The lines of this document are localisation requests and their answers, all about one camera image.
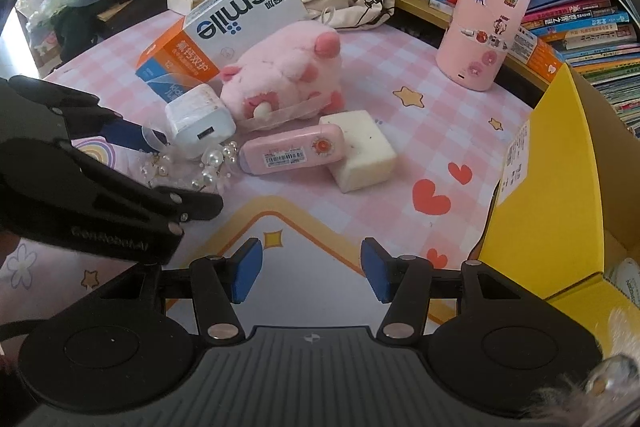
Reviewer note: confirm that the pink plastic case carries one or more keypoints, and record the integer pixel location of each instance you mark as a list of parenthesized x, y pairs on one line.
[(290, 152)]

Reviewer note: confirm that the row of colourful books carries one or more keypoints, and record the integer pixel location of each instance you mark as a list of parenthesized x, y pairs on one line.
[(575, 7)]

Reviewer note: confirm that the white charger adapter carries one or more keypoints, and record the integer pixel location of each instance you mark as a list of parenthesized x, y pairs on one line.
[(195, 117)]

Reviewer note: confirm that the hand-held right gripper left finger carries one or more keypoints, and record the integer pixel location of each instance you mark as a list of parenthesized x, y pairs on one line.
[(247, 269)]

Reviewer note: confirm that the yellow cardboard box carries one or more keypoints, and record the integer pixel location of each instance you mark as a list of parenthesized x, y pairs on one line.
[(555, 187)]

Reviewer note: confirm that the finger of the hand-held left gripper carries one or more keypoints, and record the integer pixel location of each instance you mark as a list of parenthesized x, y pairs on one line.
[(132, 136), (200, 206)]

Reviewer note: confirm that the fuzzy grey sleeve cuff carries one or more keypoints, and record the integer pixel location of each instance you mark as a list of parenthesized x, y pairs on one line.
[(600, 387)]

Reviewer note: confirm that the white toothbrush box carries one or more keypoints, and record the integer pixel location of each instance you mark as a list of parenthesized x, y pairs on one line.
[(240, 7)]

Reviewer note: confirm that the pink checkered desktop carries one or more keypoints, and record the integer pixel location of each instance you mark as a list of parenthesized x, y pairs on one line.
[(450, 132)]

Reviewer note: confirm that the beige sponge block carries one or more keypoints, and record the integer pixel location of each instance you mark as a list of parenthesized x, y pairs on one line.
[(365, 152)]

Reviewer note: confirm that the pink plush pig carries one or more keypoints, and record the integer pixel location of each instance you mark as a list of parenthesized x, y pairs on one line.
[(285, 62)]

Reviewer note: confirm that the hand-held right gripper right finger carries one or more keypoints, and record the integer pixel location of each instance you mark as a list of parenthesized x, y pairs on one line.
[(375, 274)]

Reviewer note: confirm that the pink sticker-covered cylinder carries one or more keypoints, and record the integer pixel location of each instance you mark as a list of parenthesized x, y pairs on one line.
[(480, 32)]

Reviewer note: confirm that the pearl hair accessory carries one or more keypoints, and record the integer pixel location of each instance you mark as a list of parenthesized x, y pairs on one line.
[(215, 159)]

